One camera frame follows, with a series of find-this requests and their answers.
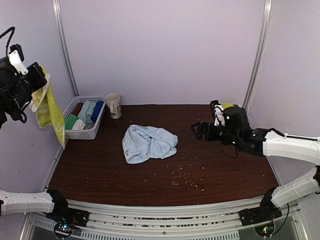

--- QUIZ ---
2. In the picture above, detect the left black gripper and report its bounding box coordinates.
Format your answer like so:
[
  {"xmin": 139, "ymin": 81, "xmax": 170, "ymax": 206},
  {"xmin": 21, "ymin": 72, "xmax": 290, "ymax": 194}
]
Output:
[{"xmin": 7, "ymin": 60, "xmax": 49, "ymax": 114}]

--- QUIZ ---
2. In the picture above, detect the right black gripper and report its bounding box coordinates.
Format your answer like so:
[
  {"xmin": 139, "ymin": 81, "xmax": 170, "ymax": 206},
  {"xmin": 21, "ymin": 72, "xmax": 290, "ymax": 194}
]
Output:
[{"xmin": 190, "ymin": 121, "xmax": 241, "ymax": 148}]

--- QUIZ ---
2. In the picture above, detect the yellow green patterned towel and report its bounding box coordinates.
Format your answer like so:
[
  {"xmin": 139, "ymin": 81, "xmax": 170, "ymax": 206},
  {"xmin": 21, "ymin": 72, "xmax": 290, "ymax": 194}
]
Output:
[{"xmin": 28, "ymin": 65, "xmax": 66, "ymax": 146}]

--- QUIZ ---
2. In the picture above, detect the light blue towel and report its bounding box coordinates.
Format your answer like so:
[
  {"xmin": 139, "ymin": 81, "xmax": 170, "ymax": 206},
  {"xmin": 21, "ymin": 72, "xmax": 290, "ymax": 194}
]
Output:
[
  {"xmin": 122, "ymin": 124, "xmax": 178, "ymax": 165},
  {"xmin": 77, "ymin": 100, "xmax": 91, "ymax": 123}
]

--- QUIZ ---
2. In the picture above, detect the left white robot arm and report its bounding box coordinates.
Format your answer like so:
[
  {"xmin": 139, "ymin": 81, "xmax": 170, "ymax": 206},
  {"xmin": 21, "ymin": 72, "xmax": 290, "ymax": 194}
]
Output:
[{"xmin": 0, "ymin": 110, "xmax": 72, "ymax": 222}]

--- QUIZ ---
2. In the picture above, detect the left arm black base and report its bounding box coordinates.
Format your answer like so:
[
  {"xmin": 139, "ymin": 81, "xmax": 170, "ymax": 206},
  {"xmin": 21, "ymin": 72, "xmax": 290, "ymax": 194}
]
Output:
[{"xmin": 45, "ymin": 207, "xmax": 90, "ymax": 227}]

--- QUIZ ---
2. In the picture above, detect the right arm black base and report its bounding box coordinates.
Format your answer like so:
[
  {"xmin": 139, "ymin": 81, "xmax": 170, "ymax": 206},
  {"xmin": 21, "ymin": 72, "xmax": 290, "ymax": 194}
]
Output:
[{"xmin": 238, "ymin": 206, "xmax": 282, "ymax": 226}]

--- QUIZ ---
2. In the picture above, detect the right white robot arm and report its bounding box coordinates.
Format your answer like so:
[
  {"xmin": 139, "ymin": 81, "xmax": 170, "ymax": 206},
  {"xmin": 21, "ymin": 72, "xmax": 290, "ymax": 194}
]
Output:
[{"xmin": 191, "ymin": 100, "xmax": 320, "ymax": 221}]

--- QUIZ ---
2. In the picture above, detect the green cup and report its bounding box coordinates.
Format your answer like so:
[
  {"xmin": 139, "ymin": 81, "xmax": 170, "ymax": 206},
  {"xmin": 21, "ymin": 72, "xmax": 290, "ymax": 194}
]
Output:
[{"xmin": 221, "ymin": 103, "xmax": 234, "ymax": 110}]

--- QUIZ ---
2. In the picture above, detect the rolled brown towel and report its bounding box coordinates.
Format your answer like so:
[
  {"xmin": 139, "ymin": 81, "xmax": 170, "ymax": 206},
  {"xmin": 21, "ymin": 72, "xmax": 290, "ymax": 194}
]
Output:
[{"xmin": 71, "ymin": 102, "xmax": 83, "ymax": 117}]

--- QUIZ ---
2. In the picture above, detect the rolled green towel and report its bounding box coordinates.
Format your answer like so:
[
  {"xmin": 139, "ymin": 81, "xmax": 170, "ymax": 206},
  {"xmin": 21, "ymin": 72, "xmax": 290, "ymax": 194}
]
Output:
[{"xmin": 65, "ymin": 114, "xmax": 78, "ymax": 130}]

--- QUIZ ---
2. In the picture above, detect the white plastic basket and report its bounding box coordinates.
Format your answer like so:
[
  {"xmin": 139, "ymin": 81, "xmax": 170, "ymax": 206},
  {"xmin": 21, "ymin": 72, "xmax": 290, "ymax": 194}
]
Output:
[{"xmin": 63, "ymin": 96, "xmax": 106, "ymax": 140}]

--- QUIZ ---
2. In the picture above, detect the rolled light blue towel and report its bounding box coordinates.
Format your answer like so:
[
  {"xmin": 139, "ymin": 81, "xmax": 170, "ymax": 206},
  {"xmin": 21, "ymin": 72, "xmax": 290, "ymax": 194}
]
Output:
[{"xmin": 77, "ymin": 100, "xmax": 91, "ymax": 123}]

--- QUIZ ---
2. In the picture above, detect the rolled pale teal towel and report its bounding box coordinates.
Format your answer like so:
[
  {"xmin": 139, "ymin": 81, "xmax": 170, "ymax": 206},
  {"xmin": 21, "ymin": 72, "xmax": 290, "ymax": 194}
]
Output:
[{"xmin": 85, "ymin": 102, "xmax": 97, "ymax": 123}]

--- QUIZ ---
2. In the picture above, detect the rolled white towel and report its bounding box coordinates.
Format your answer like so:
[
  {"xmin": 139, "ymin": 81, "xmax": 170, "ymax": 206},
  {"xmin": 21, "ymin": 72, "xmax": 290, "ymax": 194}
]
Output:
[{"xmin": 72, "ymin": 119, "xmax": 86, "ymax": 131}]

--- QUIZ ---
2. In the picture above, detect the rolled dark blue towel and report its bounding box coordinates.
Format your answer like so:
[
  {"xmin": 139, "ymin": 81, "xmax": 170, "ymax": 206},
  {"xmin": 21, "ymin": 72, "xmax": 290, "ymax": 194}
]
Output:
[{"xmin": 90, "ymin": 101, "xmax": 104, "ymax": 123}]

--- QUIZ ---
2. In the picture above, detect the beige ceramic mug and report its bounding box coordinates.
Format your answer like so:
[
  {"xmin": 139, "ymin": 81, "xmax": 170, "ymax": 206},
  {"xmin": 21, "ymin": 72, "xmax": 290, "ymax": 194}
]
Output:
[{"xmin": 104, "ymin": 93, "xmax": 122, "ymax": 120}]

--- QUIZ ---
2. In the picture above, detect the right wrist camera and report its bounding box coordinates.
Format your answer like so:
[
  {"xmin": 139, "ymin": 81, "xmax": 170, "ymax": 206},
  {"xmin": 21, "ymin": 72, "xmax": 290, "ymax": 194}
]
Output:
[{"xmin": 210, "ymin": 100, "xmax": 225, "ymax": 127}]

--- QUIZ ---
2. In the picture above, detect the left aluminium frame post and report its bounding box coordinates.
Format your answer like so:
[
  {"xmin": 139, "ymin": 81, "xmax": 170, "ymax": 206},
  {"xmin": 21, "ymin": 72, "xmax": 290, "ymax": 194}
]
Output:
[{"xmin": 52, "ymin": 0, "xmax": 80, "ymax": 97}]

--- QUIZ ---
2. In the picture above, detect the aluminium frame post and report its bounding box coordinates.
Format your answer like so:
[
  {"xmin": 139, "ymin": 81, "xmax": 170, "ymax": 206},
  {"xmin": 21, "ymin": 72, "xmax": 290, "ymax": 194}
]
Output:
[
  {"xmin": 242, "ymin": 0, "xmax": 273, "ymax": 109},
  {"xmin": 52, "ymin": 0, "xmax": 80, "ymax": 97}
]

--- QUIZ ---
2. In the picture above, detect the aluminium front rail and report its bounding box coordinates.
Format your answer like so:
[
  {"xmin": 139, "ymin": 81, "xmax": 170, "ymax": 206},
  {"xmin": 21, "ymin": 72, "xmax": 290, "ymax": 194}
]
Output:
[{"xmin": 18, "ymin": 197, "xmax": 311, "ymax": 240}]

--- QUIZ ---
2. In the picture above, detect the right aluminium frame post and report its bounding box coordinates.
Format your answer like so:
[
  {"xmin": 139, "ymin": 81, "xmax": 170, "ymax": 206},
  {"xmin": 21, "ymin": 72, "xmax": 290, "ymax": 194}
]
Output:
[{"xmin": 242, "ymin": 0, "xmax": 273, "ymax": 109}]

